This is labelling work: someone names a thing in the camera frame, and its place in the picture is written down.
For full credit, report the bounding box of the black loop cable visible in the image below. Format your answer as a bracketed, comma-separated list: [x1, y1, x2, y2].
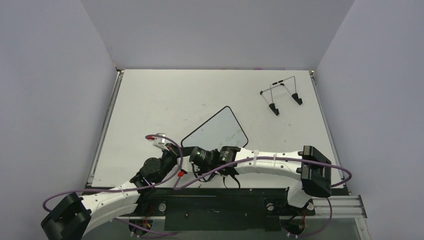
[222, 173, 242, 190]

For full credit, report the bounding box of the purple cable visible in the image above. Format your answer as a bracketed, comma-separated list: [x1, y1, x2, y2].
[172, 156, 353, 239]
[42, 133, 185, 239]

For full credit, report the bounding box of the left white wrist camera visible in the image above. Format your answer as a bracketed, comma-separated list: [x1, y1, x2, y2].
[150, 133, 167, 150]

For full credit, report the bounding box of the wire whiteboard stand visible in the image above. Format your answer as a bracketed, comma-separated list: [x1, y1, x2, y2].
[259, 75, 303, 116]

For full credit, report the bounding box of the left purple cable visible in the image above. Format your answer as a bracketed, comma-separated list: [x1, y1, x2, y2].
[42, 133, 185, 239]

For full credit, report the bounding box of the small black-framed whiteboard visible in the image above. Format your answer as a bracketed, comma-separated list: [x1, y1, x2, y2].
[180, 105, 249, 150]

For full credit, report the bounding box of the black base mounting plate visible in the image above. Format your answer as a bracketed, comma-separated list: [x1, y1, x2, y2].
[130, 188, 316, 231]

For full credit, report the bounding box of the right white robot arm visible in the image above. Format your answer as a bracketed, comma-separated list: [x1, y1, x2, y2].
[189, 145, 332, 214]

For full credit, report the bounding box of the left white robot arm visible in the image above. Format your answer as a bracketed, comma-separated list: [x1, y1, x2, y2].
[40, 143, 180, 240]

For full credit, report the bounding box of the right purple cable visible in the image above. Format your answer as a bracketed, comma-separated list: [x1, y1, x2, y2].
[172, 156, 353, 239]

